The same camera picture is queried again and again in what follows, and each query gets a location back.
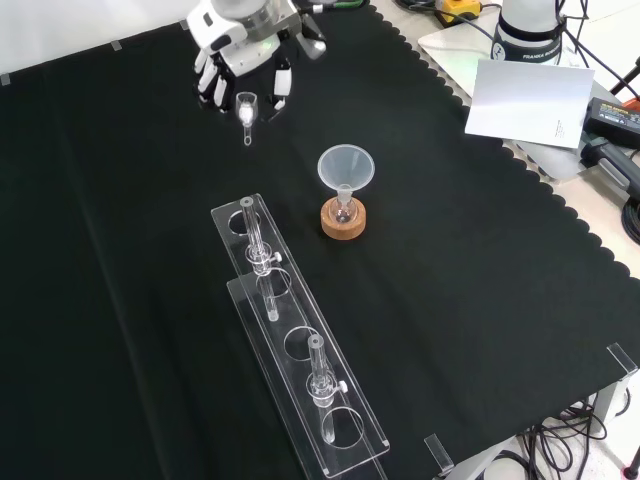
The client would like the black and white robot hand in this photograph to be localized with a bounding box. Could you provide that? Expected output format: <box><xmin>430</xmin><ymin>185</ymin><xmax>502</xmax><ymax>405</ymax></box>
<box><xmin>186</xmin><ymin>0</ymin><xmax>302</xmax><ymax>121</ymax></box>

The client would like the translucent plastic funnel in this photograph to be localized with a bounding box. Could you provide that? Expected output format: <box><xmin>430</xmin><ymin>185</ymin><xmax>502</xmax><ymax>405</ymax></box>
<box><xmin>317</xmin><ymin>143</ymin><xmax>379</xmax><ymax>207</ymax></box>

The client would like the small glass round-bottom flask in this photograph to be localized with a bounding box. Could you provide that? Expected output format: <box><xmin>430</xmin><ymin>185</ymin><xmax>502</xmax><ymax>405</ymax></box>
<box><xmin>330</xmin><ymin>193</ymin><xmax>359</xmax><ymax>226</ymax></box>

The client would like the clear acrylic funnel stand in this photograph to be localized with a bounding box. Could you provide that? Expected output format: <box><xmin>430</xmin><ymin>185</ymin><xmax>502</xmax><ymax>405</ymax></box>
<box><xmin>209</xmin><ymin>192</ymin><xmax>391</xmax><ymax>480</ymax></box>

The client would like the yellow stop button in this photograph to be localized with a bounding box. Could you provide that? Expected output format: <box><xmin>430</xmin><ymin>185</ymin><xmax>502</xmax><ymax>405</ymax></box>
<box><xmin>433</xmin><ymin>0</ymin><xmax>484</xmax><ymax>26</ymax></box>

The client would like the black bench cloth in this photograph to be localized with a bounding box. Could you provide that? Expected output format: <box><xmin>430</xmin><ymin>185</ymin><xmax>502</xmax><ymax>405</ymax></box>
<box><xmin>0</xmin><ymin>3</ymin><xmax>640</xmax><ymax>480</ymax></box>

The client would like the black power adapter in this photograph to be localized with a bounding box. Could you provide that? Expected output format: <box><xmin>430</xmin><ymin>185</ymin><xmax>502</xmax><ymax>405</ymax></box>
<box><xmin>584</xmin><ymin>96</ymin><xmax>640</xmax><ymax>136</ymax></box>

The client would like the black power plug block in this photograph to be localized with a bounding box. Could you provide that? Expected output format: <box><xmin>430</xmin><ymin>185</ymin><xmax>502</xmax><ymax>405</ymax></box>
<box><xmin>582</xmin><ymin>138</ymin><xmax>640</xmax><ymax>202</ymax></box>

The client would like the clear cloth clamp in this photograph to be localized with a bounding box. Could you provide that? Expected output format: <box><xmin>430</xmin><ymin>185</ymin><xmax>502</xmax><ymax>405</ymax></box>
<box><xmin>606</xmin><ymin>343</ymin><xmax>640</xmax><ymax>382</ymax></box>
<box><xmin>423</xmin><ymin>433</ymin><xmax>455</xmax><ymax>475</ymax></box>

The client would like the green cable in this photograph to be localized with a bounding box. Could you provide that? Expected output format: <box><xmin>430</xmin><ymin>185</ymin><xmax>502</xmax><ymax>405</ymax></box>
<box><xmin>299</xmin><ymin>0</ymin><xmax>366</xmax><ymax>12</ymax></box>

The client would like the cork ring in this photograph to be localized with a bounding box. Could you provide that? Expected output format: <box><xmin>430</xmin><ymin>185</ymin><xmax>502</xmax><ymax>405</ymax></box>
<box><xmin>320</xmin><ymin>197</ymin><xmax>368</xmax><ymax>240</ymax></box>

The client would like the bundle of black floor cables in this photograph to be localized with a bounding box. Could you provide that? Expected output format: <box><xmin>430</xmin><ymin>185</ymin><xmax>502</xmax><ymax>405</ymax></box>
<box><xmin>514</xmin><ymin>389</ymin><xmax>640</xmax><ymax>480</ymax></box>

